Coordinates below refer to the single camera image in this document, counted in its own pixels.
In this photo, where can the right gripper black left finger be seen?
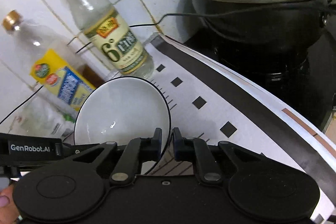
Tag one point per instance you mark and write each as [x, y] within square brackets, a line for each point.
[138, 151]

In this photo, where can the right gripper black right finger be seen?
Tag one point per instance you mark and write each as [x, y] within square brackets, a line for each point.
[197, 152]

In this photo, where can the white ribbed bowl black rim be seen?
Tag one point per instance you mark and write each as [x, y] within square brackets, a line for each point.
[120, 110]

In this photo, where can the black wok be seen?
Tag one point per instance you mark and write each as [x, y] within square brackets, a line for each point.
[279, 22]

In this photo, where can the striped table mat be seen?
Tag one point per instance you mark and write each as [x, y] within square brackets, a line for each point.
[209, 101]

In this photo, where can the white vinegar bottle yellow cap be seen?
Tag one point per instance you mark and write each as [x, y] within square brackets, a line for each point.
[101, 23]

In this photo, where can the yellow label cooking wine bottle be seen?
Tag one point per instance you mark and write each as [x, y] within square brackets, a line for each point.
[46, 57]

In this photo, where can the white salt bag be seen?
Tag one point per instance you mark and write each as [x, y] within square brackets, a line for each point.
[41, 119]

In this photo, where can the left hand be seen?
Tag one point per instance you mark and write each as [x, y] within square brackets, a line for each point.
[8, 210]

